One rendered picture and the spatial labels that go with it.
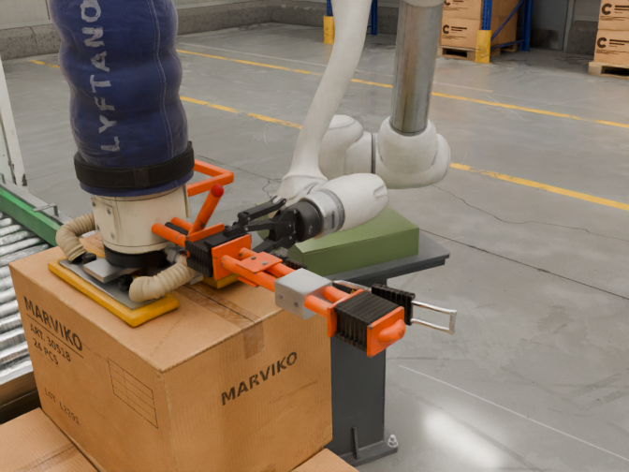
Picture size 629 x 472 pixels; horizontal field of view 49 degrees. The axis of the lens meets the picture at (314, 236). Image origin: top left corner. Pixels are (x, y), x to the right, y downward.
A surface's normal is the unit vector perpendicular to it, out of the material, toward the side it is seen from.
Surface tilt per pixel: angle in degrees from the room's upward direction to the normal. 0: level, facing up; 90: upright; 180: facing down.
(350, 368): 90
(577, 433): 0
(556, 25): 90
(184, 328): 0
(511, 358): 0
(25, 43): 90
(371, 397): 90
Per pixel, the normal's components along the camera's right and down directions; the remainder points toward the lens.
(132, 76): 0.34, 0.04
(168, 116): 0.84, -0.06
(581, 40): -0.71, 0.30
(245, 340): 0.72, 0.27
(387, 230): 0.00, -0.90
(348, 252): 0.42, 0.36
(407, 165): -0.05, 0.71
